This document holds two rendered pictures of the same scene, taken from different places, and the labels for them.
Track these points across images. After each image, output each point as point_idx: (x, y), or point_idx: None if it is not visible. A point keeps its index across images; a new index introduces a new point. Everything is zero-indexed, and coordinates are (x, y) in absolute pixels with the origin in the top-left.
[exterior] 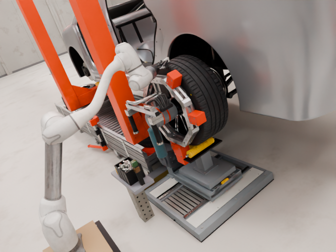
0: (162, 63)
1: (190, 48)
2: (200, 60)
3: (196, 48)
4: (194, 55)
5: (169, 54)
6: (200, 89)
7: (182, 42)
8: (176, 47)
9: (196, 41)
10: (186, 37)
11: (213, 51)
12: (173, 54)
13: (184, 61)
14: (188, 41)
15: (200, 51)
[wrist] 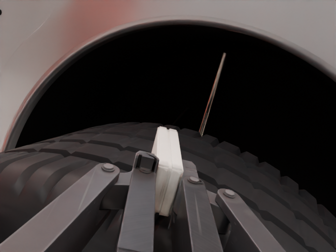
0: (219, 237)
1: (109, 91)
2: (333, 215)
3: (124, 99)
4: (104, 116)
5: (47, 87)
6: None
7: (112, 64)
8: (85, 71)
9: (137, 79)
10: (135, 53)
11: (203, 135)
12: (60, 90)
13: (277, 202)
14: (123, 70)
15: (134, 111)
